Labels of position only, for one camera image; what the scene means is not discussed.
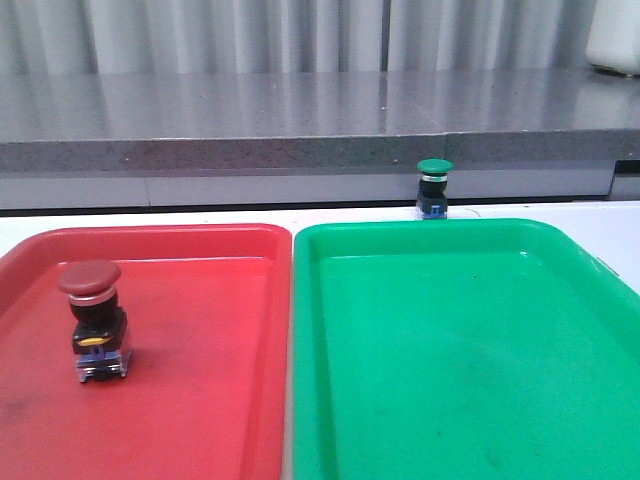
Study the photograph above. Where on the green plastic tray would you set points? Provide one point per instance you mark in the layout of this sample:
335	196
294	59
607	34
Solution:
461	349

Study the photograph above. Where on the grey stone counter slab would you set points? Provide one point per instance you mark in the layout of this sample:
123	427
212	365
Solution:
169	141

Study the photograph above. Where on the red plastic tray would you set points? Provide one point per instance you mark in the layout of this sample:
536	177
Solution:
208	311

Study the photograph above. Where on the red mushroom push button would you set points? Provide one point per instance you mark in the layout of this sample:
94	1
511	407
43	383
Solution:
100	340

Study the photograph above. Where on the green mushroom push button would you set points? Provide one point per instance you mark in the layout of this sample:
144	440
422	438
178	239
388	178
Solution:
432	202

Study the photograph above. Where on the white container in background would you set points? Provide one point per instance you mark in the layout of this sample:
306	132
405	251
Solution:
613	40

